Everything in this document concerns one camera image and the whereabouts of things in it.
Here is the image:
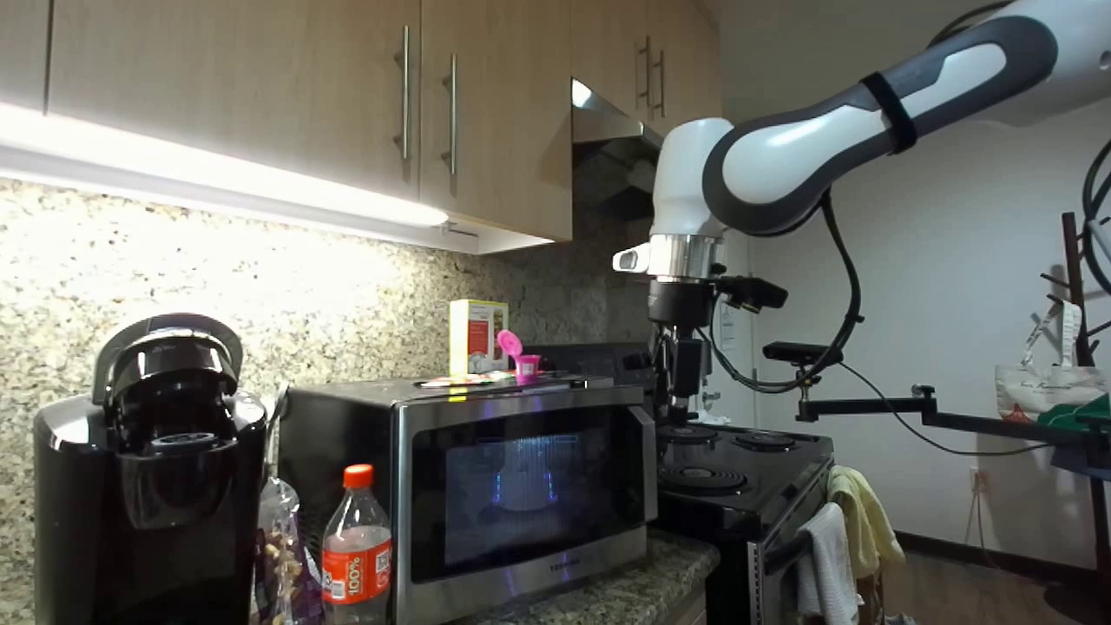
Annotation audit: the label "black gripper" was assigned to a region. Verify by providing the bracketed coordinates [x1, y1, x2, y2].
[644, 274, 715, 409]

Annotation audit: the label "stainless steel microwave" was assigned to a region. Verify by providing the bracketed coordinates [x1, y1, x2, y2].
[275, 377, 663, 625]

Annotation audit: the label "black stove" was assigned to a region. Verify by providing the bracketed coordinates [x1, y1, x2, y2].
[540, 339, 838, 625]

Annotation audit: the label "pink coffee pod cup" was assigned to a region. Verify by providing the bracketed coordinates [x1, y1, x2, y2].
[492, 325, 544, 390]

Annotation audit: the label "yellow towel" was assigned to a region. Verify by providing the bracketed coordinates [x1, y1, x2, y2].
[828, 461, 908, 585]

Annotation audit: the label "white towel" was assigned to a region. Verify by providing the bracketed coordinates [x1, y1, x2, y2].
[796, 500, 864, 625]

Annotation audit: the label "steel range hood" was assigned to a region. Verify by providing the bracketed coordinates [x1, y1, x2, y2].
[567, 77, 669, 237]

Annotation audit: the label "white hanging bag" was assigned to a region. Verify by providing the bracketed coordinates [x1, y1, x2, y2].
[996, 299, 1107, 419]

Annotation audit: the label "orange soda bottle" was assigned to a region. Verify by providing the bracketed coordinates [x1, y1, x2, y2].
[319, 461, 397, 625]

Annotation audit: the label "green cloth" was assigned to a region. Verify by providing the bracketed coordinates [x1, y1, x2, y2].
[1033, 393, 1111, 440]

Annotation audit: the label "clear plastic bag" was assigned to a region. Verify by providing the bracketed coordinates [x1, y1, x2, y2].
[251, 395, 325, 625]

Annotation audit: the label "under cabinet light strip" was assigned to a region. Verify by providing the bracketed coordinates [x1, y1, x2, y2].
[0, 102, 450, 233]

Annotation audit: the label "wooden upper cabinets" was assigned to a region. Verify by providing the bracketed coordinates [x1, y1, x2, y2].
[0, 0, 726, 256]

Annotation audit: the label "black pod coffee maker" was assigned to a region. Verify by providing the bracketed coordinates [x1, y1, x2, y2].
[32, 309, 270, 625]

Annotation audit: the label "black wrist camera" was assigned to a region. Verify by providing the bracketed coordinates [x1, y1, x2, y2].
[703, 270, 792, 317]

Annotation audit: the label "black exterior camera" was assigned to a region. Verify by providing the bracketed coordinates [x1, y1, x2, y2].
[761, 338, 834, 368]

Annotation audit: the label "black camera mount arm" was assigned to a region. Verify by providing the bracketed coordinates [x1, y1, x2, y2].
[796, 383, 1111, 452]

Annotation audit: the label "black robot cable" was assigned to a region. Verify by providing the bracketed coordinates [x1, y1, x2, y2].
[703, 188, 871, 395]

